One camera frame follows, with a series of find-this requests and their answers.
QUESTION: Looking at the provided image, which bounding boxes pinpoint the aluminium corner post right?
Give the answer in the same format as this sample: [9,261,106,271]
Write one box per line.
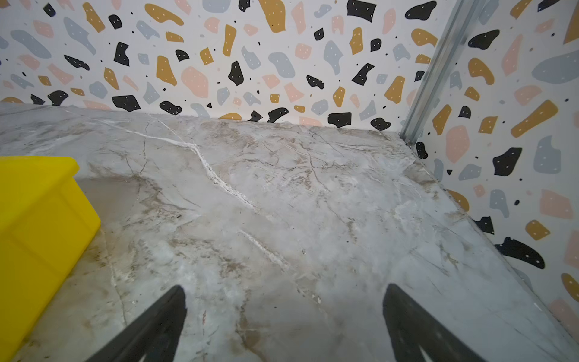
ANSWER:
[400,0,485,146]

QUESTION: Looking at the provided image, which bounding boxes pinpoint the yellow plastic bin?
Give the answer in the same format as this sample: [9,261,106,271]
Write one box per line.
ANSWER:
[1,156,101,361]

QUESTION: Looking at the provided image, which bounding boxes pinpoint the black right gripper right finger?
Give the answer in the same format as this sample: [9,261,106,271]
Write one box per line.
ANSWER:
[382,284,483,361]

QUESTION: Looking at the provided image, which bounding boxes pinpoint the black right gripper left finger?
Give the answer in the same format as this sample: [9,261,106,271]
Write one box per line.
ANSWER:
[88,285,187,362]

